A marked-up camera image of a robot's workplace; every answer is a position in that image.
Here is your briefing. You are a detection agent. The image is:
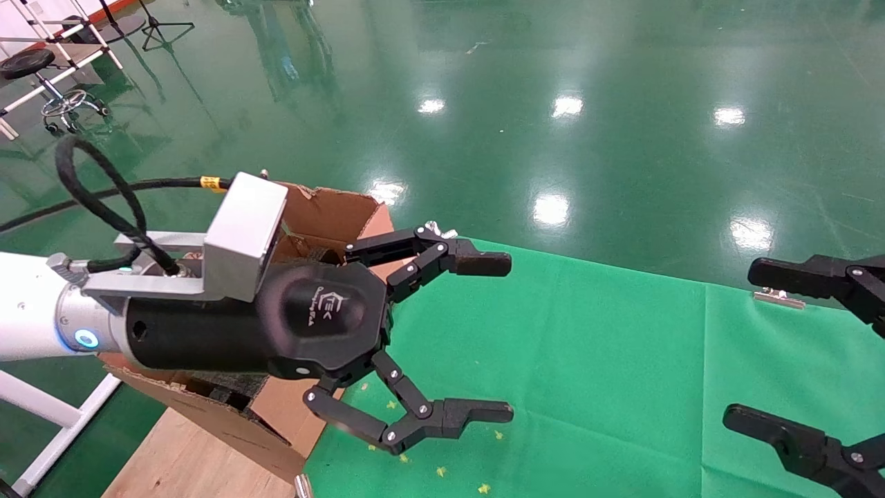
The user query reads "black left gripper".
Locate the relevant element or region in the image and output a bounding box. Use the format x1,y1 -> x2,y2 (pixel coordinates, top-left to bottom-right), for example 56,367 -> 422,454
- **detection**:
124,225 -> 514,455

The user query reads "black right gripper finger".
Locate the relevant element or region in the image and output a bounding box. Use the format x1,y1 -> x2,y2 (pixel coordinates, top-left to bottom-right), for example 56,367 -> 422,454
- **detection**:
748,255 -> 885,340
723,405 -> 885,498

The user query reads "large open cardboard carton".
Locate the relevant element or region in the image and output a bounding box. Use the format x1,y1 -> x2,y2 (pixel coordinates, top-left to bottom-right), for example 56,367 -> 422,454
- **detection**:
97,183 -> 395,485

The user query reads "green cloth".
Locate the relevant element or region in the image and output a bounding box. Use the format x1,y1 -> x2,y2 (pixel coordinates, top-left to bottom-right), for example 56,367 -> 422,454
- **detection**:
304,239 -> 885,498

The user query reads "wooden board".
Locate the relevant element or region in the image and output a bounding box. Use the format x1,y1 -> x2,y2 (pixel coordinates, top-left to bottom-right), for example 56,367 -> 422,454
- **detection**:
102,408 -> 305,498

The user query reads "black tripod stand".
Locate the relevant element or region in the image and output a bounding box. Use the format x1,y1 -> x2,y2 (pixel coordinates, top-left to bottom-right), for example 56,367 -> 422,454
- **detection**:
135,0 -> 196,53

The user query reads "black round stand base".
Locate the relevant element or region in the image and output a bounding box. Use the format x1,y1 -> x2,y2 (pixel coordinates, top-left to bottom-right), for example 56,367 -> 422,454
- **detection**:
61,0 -> 147,44

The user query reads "white tube rack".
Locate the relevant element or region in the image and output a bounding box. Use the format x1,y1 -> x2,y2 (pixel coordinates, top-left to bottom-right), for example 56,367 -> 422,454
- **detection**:
0,0 -> 125,139

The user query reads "black round stool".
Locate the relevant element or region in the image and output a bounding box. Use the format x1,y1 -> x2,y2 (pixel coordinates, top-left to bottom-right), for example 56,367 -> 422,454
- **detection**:
0,47 -> 110,136

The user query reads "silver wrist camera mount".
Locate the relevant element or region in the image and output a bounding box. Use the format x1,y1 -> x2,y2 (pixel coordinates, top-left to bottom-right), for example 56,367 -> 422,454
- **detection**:
82,173 -> 288,313

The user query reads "black braided cable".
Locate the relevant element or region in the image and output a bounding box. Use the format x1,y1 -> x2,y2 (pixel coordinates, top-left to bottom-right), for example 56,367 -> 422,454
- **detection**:
0,136 -> 232,274

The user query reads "white metal frame leg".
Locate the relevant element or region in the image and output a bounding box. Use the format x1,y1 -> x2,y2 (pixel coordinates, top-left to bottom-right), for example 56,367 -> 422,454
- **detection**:
0,370 -> 122,498

